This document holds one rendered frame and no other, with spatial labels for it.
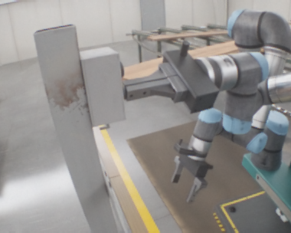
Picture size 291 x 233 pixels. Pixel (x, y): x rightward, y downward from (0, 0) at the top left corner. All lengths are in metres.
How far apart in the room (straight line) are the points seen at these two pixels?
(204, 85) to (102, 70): 0.17
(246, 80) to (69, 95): 0.35
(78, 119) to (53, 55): 0.11
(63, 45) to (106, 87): 0.09
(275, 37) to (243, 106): 0.33
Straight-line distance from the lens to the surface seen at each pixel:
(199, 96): 0.38
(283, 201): 0.95
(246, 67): 0.49
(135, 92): 0.38
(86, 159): 0.40
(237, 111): 0.53
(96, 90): 0.34
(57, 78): 0.34
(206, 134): 0.77
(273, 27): 0.79
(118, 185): 0.45
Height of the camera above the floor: 1.32
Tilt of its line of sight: 28 degrees down
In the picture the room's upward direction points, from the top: 4 degrees counter-clockwise
